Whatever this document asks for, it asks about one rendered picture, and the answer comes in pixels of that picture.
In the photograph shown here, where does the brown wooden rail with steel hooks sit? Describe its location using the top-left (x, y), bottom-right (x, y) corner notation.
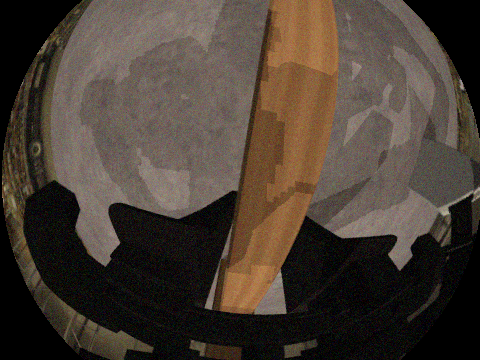
top-left (220, 0), bottom-right (339, 315)

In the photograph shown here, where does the dark brown wooden post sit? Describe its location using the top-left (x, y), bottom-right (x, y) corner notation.
top-left (204, 259), bottom-right (243, 360)

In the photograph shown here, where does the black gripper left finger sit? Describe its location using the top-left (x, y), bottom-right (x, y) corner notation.
top-left (108, 191), bottom-right (237, 308)

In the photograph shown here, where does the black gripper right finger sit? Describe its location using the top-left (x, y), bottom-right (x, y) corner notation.
top-left (281, 216), bottom-right (397, 313)

